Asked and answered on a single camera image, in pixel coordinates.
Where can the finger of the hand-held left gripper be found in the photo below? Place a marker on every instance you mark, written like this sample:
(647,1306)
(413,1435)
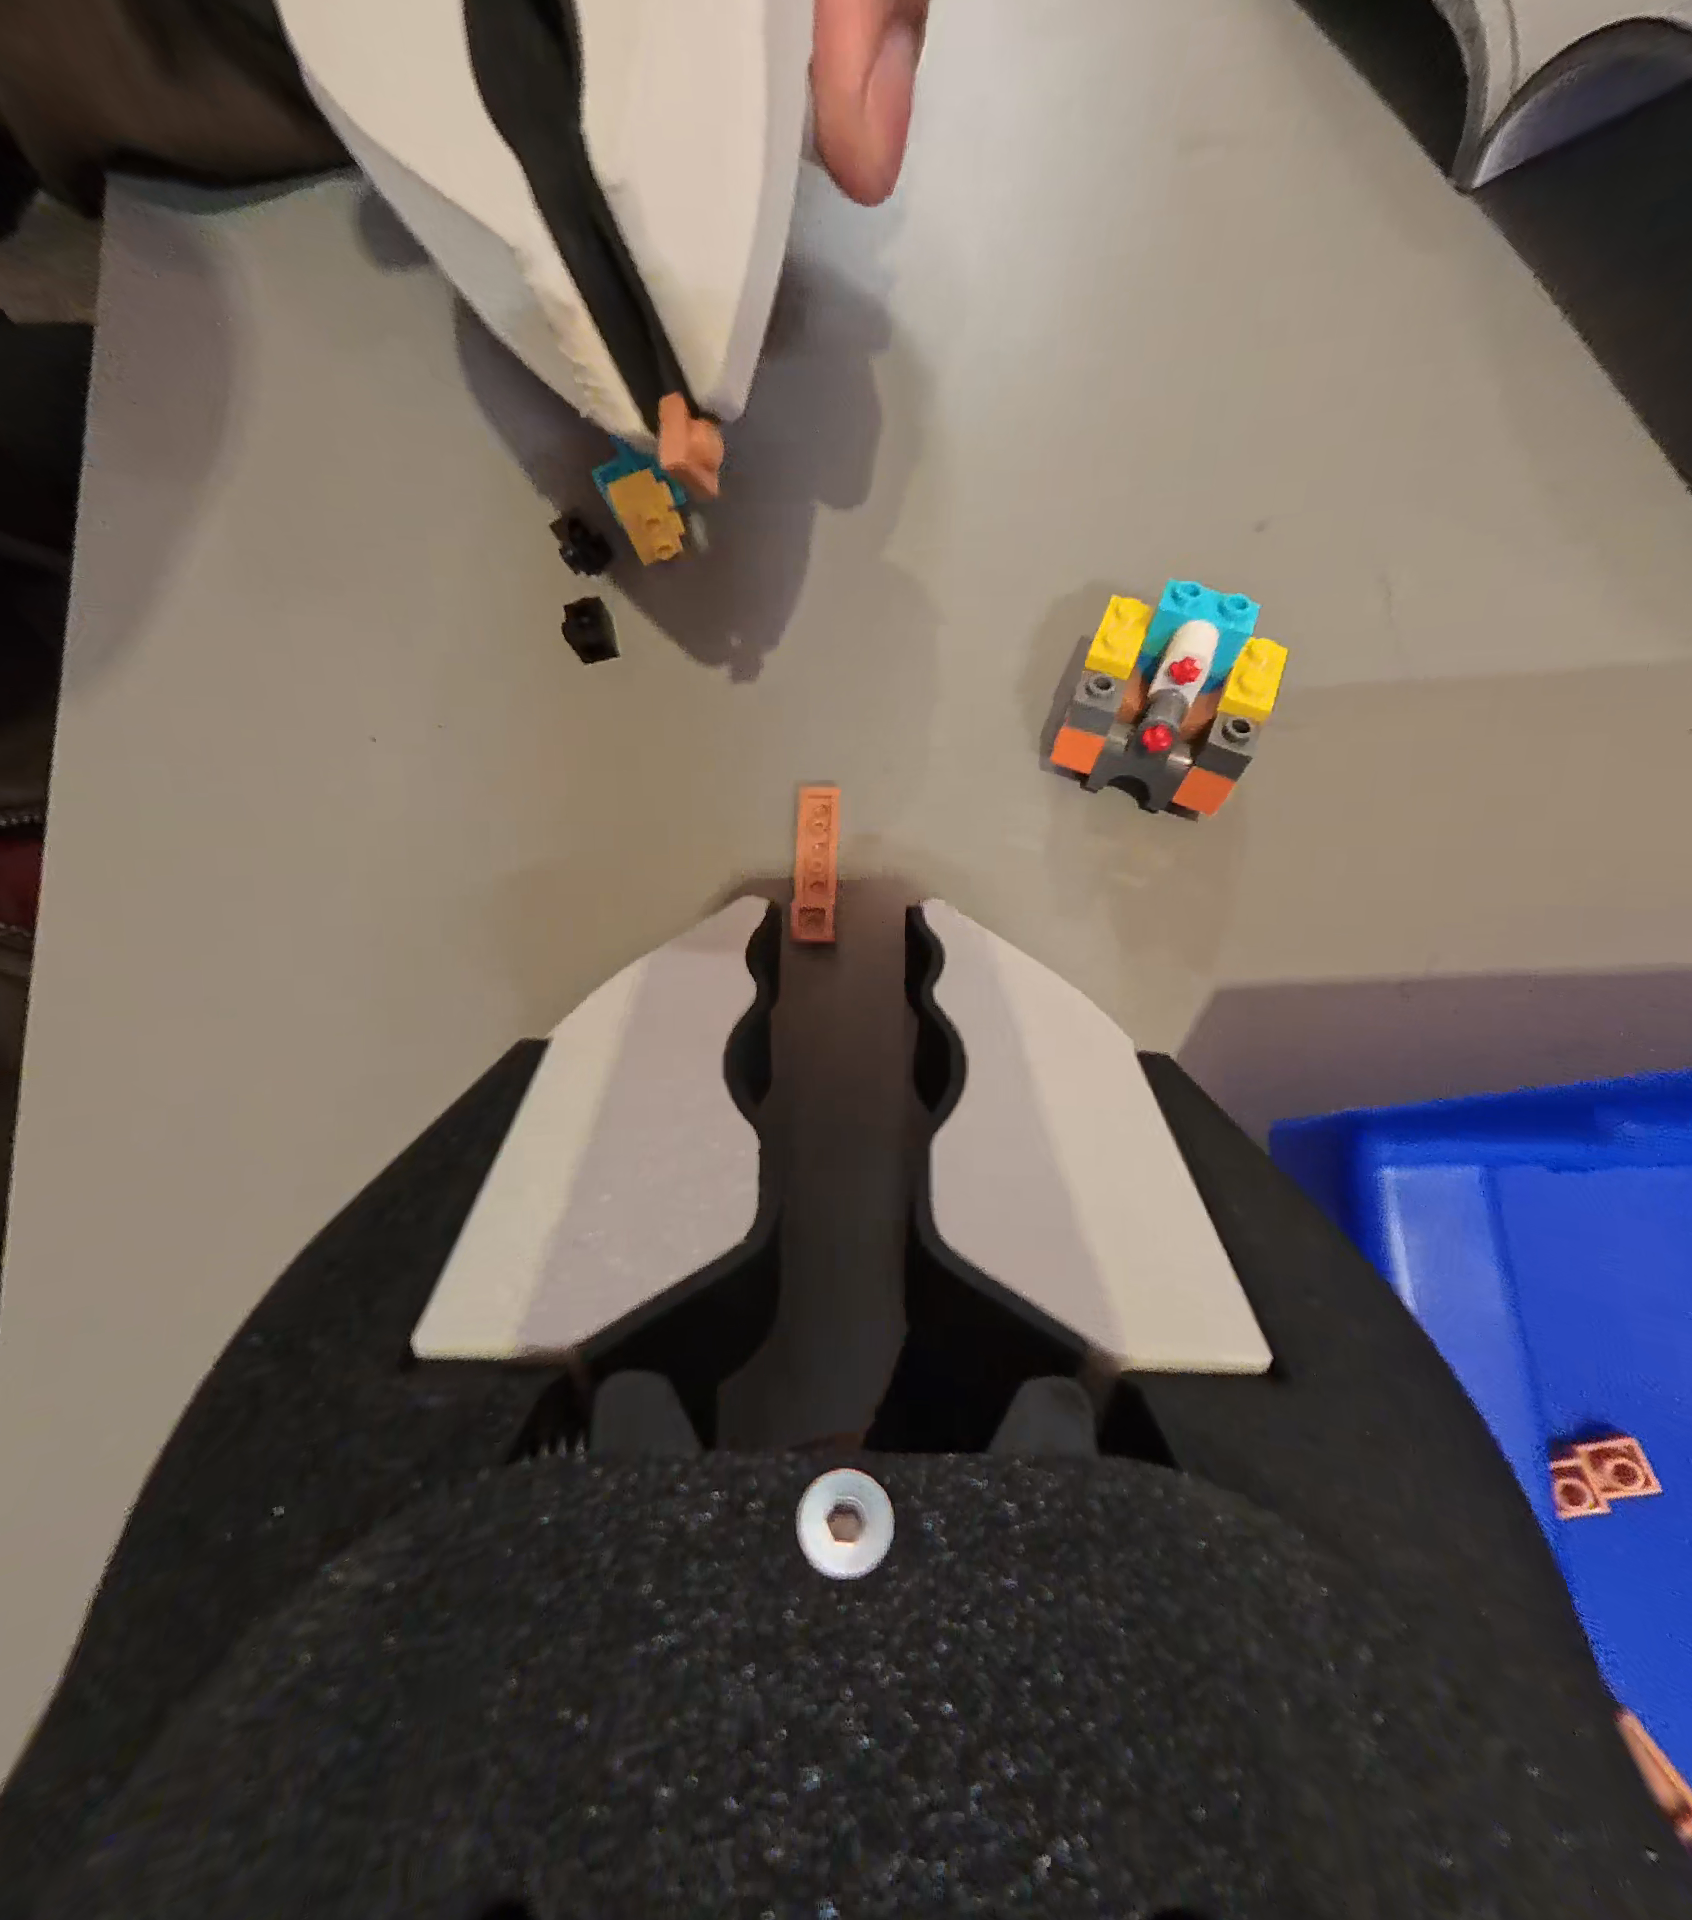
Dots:
(696,120)
(411,120)

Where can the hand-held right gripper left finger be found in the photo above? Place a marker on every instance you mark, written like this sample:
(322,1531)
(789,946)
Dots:
(591,1185)

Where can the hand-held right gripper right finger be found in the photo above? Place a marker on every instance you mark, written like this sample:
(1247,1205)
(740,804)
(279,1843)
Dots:
(1086,1202)

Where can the small orange toy plate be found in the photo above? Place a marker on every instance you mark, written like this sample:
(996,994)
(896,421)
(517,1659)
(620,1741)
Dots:
(692,442)

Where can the long brown toy plate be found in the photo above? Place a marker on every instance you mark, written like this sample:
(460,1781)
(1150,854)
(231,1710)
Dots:
(817,862)

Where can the yellow toy brick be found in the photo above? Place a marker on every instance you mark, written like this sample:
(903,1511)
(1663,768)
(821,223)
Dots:
(659,525)

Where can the grey desk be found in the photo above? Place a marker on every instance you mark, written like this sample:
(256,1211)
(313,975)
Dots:
(335,751)

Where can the person's left hand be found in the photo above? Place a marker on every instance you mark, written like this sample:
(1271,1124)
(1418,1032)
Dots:
(868,90)

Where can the small black toy brick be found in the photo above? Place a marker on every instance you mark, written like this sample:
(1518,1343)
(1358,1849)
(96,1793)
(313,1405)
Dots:
(584,543)
(591,629)

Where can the colourful toy brick model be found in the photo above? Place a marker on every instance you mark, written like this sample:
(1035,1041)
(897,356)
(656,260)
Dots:
(1163,704)

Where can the blue plastic bin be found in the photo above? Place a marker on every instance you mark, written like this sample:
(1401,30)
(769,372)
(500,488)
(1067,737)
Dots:
(1610,1320)

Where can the square brown toy plate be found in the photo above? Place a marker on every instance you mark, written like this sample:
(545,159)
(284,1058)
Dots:
(1626,1467)
(1571,1489)

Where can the brown toy bar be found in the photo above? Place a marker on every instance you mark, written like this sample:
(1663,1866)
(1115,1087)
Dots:
(1664,1779)

